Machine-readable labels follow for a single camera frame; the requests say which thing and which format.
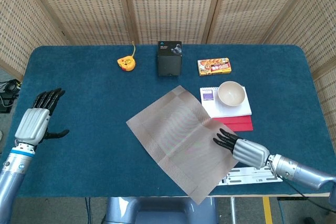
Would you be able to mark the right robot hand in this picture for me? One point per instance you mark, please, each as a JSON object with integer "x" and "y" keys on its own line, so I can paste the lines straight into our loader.
{"x": 249, "y": 151}

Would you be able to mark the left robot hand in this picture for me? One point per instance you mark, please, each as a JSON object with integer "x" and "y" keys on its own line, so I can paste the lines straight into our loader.
{"x": 31, "y": 124}

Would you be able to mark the cream white bowl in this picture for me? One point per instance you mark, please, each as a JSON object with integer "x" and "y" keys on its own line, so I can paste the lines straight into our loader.
{"x": 232, "y": 95}

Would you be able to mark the grey-brown woven placemat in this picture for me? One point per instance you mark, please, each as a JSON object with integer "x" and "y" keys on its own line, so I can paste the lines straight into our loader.
{"x": 178, "y": 134}

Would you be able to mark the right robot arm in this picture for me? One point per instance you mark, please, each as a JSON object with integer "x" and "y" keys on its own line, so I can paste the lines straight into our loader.
{"x": 296, "y": 169}

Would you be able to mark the red folder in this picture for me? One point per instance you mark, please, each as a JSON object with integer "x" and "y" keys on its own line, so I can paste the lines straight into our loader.
{"x": 241, "y": 125}

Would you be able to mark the white folding laptop stand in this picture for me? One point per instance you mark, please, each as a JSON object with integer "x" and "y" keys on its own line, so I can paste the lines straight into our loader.
{"x": 262, "y": 174}

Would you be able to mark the white spiral notepad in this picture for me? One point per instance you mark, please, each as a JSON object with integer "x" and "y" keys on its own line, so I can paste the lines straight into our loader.
{"x": 228, "y": 111}

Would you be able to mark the metal table leg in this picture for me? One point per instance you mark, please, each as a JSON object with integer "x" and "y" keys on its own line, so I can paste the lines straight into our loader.
{"x": 232, "y": 211}

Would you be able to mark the blue tablecloth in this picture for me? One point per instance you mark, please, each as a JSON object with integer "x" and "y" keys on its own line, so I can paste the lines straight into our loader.
{"x": 92, "y": 103}

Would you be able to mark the yellow curry food box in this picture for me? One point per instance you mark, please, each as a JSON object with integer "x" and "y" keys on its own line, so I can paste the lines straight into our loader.
{"x": 214, "y": 66}

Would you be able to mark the woven folding screen panel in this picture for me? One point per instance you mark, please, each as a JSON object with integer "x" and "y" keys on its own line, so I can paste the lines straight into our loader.
{"x": 21, "y": 24}
{"x": 254, "y": 6}
{"x": 315, "y": 32}
{"x": 170, "y": 6}
{"x": 86, "y": 6}

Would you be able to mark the blue-grey robot torso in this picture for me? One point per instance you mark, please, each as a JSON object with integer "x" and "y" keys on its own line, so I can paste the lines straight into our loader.
{"x": 162, "y": 208}

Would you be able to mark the yellow tape measure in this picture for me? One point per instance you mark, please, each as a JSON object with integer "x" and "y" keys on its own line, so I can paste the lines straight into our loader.
{"x": 126, "y": 63}

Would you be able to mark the black cardboard box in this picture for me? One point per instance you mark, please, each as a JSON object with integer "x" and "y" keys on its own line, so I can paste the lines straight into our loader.
{"x": 170, "y": 64}

